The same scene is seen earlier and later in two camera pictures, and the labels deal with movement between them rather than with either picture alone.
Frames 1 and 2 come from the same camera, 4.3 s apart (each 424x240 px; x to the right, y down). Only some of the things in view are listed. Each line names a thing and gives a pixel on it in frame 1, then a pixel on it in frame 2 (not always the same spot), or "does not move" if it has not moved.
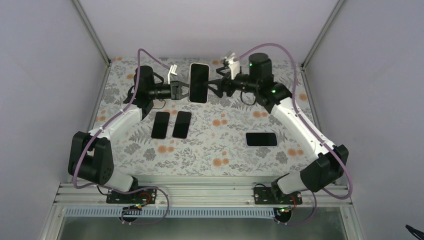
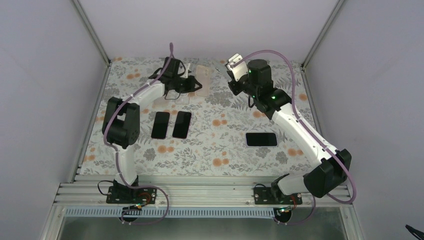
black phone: [160, 125] does not move
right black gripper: [225, 80] -> [235, 89]
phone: [181, 127] does not move
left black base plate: [141, 196] does not move
